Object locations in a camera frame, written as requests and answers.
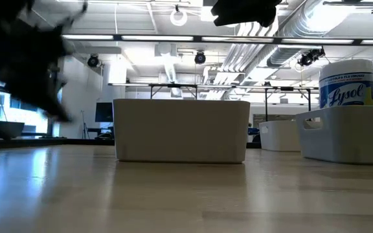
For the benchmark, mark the white bin with bandage strips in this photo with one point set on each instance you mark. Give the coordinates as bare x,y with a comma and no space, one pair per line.
351,136

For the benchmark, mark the overhead light bar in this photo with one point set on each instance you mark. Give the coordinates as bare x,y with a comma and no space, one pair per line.
197,39

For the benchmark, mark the black background rig frame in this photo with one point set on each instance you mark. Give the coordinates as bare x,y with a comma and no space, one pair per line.
266,103
173,85

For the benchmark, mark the black computer monitor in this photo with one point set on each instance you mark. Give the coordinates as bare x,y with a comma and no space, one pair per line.
104,111

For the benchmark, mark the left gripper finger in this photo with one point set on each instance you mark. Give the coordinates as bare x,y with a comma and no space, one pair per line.
52,94
28,94

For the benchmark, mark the white bin with wipe packets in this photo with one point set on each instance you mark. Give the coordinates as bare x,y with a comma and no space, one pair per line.
278,136

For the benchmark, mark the large window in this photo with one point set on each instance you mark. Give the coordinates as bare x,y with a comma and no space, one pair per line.
21,116

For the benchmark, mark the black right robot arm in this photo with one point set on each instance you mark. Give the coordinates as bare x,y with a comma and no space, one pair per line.
244,11

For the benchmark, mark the black round overhead camera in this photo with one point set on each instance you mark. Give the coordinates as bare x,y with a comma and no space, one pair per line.
200,57
93,61

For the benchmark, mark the black aluminium table frame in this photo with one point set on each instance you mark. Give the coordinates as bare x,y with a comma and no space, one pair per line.
28,142

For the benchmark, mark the Lysol wipes canister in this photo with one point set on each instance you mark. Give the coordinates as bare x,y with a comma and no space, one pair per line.
348,87

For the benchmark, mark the white bin with ointment packets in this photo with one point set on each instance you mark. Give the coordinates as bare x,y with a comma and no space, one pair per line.
180,129

